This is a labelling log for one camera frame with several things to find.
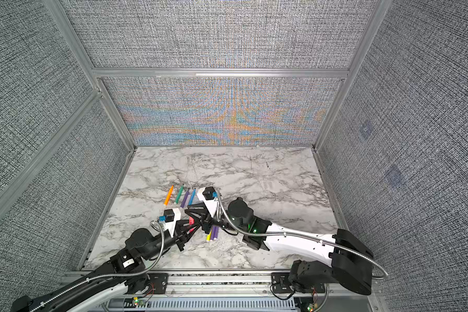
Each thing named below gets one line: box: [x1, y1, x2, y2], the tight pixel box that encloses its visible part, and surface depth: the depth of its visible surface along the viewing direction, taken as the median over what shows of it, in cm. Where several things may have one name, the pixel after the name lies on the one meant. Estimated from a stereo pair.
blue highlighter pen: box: [188, 187, 197, 206], surface depth 99 cm
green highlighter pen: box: [174, 183, 184, 205], surface depth 100 cm
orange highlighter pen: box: [163, 184, 175, 206], surface depth 99 cm
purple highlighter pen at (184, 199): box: [180, 187, 190, 209], surface depth 99 cm
